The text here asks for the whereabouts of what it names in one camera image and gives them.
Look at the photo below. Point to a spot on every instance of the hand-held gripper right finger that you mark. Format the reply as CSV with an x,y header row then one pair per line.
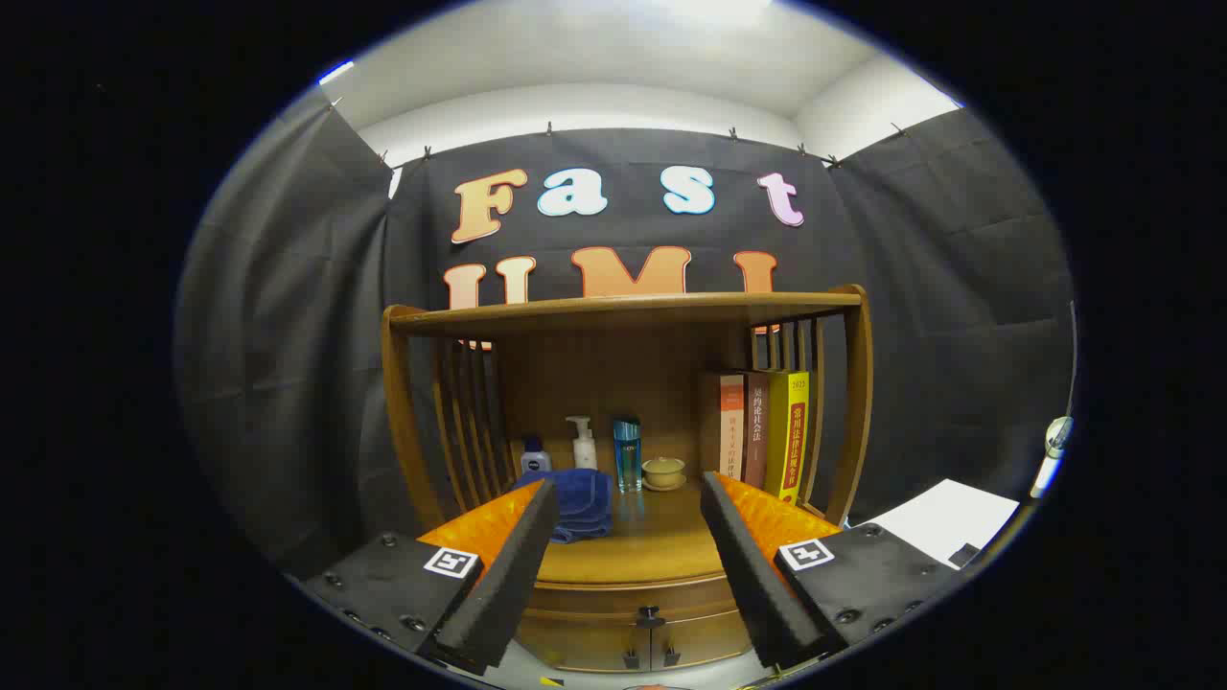
x,y
748,565

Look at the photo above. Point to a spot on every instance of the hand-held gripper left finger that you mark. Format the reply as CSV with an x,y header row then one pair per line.
x,y
513,565

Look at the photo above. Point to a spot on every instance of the wooden drawer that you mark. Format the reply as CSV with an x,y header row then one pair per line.
x,y
594,599

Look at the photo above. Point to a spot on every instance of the wooden cabinet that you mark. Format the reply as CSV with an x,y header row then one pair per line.
x,y
613,383

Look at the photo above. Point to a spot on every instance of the blue folded towel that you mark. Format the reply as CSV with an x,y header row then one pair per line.
x,y
585,503

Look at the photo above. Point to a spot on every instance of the small white bottle blue cap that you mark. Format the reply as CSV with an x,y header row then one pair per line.
x,y
535,460

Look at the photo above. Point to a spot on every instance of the yellow lidded teacup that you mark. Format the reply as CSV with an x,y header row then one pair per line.
x,y
663,471

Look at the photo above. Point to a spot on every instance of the white pump bottle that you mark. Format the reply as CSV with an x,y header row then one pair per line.
x,y
585,452

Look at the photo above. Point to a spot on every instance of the brown book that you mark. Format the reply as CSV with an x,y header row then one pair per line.
x,y
755,431

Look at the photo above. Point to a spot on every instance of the yellow book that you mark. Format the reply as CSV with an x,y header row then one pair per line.
x,y
791,431

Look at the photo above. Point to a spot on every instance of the beige book orange top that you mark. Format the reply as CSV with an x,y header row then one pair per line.
x,y
730,422

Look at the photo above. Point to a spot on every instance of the blue glass bottle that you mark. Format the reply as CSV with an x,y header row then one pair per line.
x,y
628,460

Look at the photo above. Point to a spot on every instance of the white plastic case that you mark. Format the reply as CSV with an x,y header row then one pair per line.
x,y
944,517

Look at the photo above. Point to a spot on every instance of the white and green tool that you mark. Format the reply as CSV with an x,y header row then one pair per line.
x,y
1054,436

